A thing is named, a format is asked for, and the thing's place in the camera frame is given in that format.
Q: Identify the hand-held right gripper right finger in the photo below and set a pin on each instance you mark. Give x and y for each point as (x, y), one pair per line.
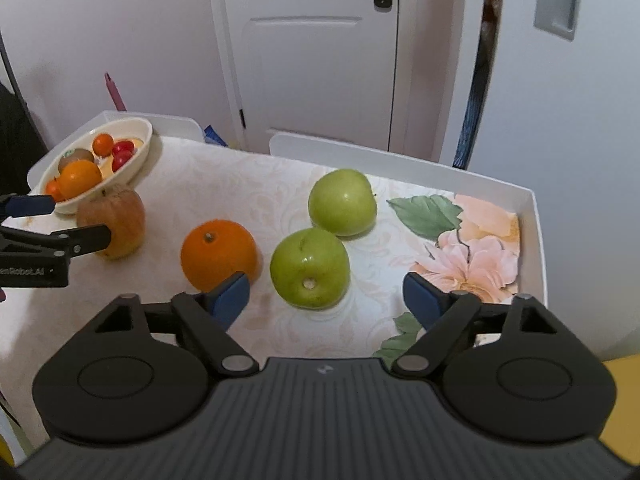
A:
(417, 300)

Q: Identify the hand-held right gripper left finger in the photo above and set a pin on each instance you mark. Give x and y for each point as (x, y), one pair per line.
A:
(232, 297)

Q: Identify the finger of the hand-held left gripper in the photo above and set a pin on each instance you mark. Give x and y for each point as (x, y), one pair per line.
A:
(30, 205)
(75, 240)

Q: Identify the yellow-red apple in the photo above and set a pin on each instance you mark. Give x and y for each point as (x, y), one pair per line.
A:
(125, 215)

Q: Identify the large orange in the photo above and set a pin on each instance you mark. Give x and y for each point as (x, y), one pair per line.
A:
(215, 255)
(80, 177)

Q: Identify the brown kiwi with green sticker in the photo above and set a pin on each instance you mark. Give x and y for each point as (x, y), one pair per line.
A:
(75, 157)

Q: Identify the green apple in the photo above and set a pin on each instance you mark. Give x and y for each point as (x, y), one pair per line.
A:
(310, 267)
(342, 202)

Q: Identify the red cherry tomato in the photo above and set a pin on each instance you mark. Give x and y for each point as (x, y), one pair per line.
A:
(123, 147)
(120, 162)

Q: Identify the small tangerine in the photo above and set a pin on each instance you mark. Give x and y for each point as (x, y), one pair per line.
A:
(103, 143)

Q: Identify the cream plate with duck print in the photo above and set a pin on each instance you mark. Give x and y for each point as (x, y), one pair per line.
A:
(135, 132)

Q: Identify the dark cloth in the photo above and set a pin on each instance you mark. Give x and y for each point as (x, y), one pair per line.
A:
(15, 150)

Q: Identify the black curved pole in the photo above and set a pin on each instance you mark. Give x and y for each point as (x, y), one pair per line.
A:
(15, 80)

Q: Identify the pink plastic rod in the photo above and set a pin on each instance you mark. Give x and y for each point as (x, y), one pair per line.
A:
(116, 92)

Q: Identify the white tray table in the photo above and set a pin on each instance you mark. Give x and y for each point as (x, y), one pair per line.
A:
(350, 152)

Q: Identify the blue packet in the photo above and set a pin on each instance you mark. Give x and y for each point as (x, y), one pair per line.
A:
(215, 136)

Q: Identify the door hinge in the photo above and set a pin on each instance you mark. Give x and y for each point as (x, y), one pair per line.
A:
(243, 119)

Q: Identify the blue striped cloth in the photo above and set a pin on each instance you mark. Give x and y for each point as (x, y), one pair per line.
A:
(470, 120)

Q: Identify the yellow stool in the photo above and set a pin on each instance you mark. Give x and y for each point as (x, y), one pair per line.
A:
(622, 375)

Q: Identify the white panel door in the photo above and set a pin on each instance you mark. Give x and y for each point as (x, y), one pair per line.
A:
(310, 85)

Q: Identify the white sliding door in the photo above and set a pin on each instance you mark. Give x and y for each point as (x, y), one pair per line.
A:
(575, 110)

